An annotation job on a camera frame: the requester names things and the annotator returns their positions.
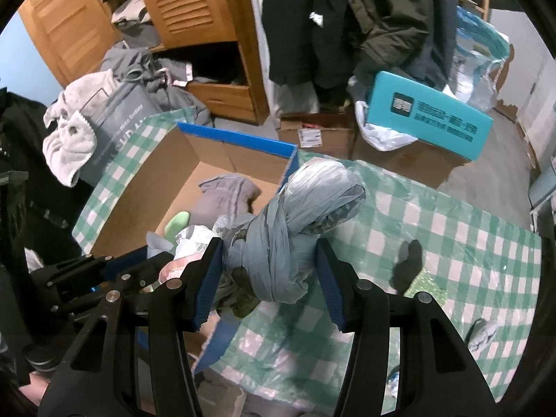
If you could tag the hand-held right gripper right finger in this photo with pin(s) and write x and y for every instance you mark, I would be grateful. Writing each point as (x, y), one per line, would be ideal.
(332, 286)

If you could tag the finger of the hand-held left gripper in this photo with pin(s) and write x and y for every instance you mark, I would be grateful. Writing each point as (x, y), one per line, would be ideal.
(130, 280)
(121, 258)

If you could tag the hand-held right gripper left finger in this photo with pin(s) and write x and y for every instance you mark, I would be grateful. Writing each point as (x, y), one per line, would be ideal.
(208, 278)

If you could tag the white pink plastic bag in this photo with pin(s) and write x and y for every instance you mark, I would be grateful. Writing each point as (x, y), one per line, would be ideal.
(191, 239)

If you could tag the light green plastic bag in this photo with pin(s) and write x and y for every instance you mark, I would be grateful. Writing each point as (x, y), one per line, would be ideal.
(178, 222)

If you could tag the black sock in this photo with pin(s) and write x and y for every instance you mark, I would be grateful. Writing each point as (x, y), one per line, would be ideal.
(408, 265)

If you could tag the long grey sock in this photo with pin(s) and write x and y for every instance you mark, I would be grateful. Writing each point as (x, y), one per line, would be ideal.
(226, 200)

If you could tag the green bubble wrap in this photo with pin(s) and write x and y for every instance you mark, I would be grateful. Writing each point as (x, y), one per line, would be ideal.
(428, 289)

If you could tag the white bag with blue print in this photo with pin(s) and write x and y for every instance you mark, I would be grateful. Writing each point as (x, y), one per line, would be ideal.
(393, 382)

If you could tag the blue-rimmed cardboard box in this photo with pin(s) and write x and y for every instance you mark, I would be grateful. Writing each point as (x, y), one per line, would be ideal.
(208, 152)

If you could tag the grey white sock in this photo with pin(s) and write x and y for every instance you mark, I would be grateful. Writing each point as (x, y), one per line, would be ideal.
(482, 334)

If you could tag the green white checked tablecloth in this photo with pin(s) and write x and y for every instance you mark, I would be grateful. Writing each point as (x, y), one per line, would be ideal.
(434, 226)

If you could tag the grey printed tote bag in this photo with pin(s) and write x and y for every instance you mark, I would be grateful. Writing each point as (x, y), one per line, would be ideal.
(121, 130)

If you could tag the white towel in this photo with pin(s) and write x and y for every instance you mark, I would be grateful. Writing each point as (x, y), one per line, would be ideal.
(69, 139)

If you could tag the dark cloth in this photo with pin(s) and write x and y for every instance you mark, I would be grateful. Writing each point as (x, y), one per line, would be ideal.
(34, 160)

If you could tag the grey cloth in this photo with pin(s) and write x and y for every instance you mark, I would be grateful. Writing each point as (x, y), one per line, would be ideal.
(269, 404)

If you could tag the large brown cardboard box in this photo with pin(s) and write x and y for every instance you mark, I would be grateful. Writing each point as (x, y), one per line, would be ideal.
(417, 165)

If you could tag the labelled brown cardboard box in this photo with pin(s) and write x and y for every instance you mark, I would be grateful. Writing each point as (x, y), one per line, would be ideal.
(312, 137)

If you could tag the grey hoodie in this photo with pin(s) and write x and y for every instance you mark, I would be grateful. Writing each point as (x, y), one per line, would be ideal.
(173, 95)

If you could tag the teal shoe box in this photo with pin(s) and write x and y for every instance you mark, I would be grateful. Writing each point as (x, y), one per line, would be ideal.
(434, 117)

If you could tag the light blue bin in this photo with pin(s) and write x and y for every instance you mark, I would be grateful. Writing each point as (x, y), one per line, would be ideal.
(543, 191)

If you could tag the grey garment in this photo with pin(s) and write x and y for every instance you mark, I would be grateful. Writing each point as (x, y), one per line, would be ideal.
(134, 21)

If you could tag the white hanging garment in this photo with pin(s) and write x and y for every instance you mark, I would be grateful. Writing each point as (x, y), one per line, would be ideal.
(260, 30)

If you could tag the black hanging jacket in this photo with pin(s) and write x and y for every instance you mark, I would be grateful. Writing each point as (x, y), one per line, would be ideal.
(304, 30)

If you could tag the wooden louvred wardrobe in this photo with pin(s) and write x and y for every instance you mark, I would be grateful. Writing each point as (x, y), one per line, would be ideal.
(186, 8)

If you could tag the dark blue hanging garment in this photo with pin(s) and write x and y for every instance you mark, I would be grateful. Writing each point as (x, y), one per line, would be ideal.
(438, 43)

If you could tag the white door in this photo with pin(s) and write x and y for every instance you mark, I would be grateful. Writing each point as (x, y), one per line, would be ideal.
(541, 113)

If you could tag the olive green jacket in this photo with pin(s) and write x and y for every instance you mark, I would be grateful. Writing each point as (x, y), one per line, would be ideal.
(391, 17)

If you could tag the blue transparent plastic bag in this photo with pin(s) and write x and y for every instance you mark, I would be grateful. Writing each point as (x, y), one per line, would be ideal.
(478, 52)

